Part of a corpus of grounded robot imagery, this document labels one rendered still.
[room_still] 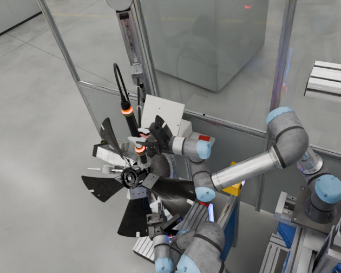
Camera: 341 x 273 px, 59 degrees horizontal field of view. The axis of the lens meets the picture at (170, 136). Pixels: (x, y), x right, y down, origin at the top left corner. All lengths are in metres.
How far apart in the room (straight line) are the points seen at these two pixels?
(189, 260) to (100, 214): 2.01
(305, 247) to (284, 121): 0.73
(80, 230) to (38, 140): 1.45
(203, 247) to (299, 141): 0.51
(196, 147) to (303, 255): 0.81
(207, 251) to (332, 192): 0.68
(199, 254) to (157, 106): 0.98
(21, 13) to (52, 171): 4.16
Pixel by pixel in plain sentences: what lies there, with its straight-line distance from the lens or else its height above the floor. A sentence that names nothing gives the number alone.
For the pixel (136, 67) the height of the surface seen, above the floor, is 1.48.
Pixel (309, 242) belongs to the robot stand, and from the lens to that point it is 1.74.
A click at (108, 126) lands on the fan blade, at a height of 1.39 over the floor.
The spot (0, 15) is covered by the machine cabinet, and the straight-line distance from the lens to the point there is 6.85.
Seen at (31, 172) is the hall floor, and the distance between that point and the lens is 3.70.
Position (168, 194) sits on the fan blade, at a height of 1.19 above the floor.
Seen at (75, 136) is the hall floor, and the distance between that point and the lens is 3.80.
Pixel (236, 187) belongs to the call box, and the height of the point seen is 1.07.
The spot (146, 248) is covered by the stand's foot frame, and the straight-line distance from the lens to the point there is 2.67.
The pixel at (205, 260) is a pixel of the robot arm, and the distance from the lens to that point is 1.10.
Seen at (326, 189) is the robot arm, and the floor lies 1.26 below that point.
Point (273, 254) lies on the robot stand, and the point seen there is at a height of 0.23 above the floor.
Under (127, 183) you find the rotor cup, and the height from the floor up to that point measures 1.19.
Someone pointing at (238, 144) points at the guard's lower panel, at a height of 0.83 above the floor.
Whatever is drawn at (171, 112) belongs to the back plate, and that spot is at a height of 1.31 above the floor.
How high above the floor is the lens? 2.50
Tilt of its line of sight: 47 degrees down
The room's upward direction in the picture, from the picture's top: 12 degrees counter-clockwise
